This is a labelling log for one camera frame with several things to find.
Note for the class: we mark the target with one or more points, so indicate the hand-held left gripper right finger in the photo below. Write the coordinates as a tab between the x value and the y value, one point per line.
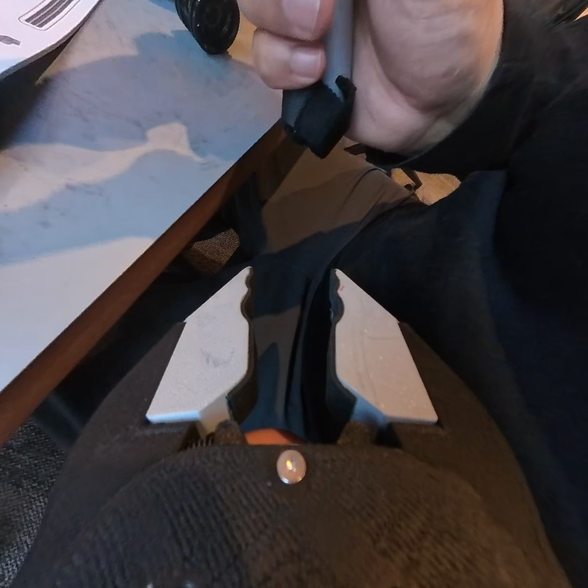
381	363

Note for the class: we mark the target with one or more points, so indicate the person's dark torso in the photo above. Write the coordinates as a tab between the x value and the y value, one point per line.
482	321

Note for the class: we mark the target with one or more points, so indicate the person's right hand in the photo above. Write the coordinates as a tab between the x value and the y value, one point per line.
413	59

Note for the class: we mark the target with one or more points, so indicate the yellow toy vehicle model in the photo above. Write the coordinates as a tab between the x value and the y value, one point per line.
211	23

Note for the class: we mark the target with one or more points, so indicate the white instruction booklet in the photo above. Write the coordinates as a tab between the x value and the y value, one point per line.
36	27

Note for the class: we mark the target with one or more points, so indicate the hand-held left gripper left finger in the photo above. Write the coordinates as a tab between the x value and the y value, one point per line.
206	363

